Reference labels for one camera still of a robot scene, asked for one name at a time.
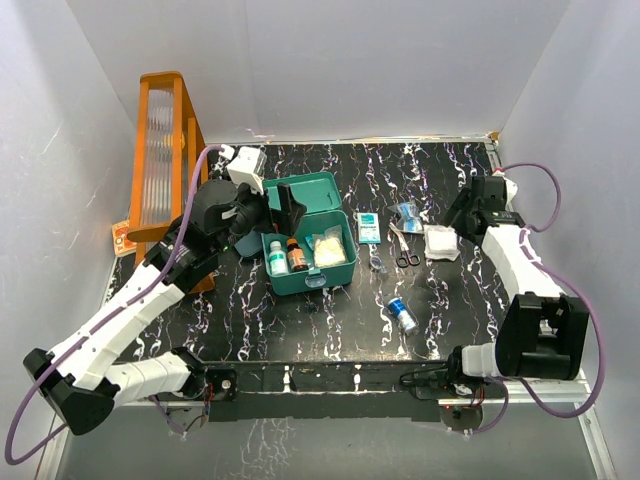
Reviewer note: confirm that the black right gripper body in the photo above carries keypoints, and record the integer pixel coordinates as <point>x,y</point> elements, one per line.
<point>459,216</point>

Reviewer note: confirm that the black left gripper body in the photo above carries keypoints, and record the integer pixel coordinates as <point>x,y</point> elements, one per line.
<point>254,213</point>

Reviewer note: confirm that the dark teal tray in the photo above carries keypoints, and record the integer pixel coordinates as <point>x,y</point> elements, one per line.
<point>250,245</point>

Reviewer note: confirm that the white medicine bottle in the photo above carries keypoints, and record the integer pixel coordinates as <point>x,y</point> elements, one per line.
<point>277,259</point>

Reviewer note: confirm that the brown orange-cap bottle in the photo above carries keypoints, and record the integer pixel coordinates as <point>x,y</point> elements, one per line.
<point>296,257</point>

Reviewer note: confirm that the teal medicine box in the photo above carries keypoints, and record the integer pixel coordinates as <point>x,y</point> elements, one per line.
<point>319,193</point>

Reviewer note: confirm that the beige gauze bag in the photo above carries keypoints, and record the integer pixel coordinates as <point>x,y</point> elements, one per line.
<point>327,248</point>

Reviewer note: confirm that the clear bag blue item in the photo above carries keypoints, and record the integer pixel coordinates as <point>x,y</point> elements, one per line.
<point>406,217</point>

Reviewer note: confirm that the teal wipe packet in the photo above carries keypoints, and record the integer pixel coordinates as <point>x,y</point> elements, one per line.
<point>368,228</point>

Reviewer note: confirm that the white blue bandage roll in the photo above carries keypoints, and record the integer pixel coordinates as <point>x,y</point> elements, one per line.
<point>403,317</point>

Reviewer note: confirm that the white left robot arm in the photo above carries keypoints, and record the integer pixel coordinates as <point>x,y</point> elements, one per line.
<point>81,379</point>

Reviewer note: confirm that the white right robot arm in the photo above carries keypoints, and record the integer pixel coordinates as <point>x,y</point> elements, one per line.
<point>543,333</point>

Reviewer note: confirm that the orange wooden rack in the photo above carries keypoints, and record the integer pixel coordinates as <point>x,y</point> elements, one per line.
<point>168,143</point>

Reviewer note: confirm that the black scissors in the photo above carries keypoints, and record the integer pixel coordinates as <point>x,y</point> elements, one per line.
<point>406,258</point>

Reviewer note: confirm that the orange card box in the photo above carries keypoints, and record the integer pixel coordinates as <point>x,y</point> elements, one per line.
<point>121,244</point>

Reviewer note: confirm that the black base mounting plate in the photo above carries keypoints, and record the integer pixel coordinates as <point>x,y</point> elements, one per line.
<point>419,391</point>

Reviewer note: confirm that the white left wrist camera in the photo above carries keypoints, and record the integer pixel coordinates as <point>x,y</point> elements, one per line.
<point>247,168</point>

